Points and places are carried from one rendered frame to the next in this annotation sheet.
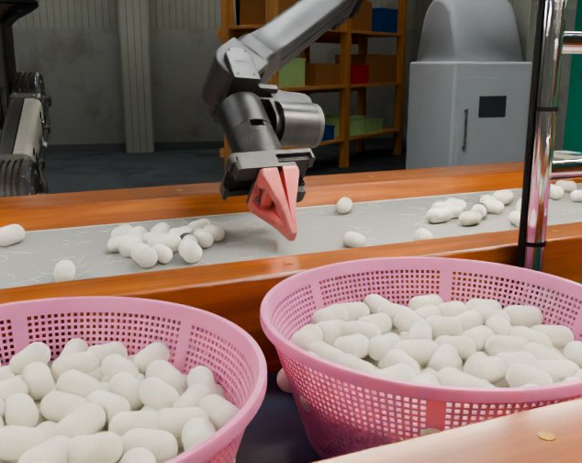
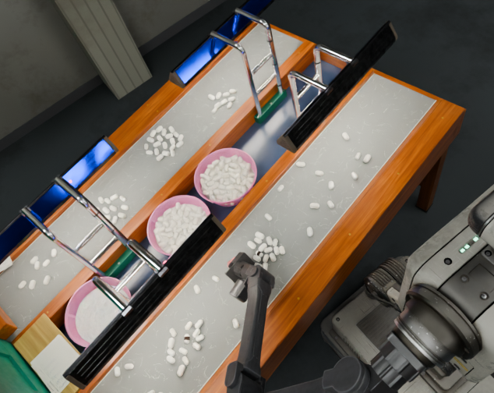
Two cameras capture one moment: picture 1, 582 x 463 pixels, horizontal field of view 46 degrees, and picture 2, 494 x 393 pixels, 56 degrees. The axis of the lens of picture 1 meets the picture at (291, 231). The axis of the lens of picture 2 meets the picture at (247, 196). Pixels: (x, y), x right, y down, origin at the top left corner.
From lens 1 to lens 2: 2.05 m
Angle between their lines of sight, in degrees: 108
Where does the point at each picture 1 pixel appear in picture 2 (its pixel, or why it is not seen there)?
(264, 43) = (251, 288)
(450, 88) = not seen: outside the picture
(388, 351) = (189, 223)
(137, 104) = not seen: outside the picture
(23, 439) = (223, 173)
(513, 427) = (165, 194)
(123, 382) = (222, 189)
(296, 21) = (248, 315)
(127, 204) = (301, 271)
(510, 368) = (168, 223)
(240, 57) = (252, 271)
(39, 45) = not seen: outside the picture
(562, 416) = (160, 200)
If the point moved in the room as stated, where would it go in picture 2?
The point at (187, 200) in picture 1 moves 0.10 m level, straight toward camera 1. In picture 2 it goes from (287, 289) to (270, 268)
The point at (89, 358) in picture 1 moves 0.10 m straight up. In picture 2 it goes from (233, 192) to (227, 180)
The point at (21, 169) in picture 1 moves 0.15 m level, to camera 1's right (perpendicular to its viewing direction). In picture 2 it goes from (372, 278) to (333, 299)
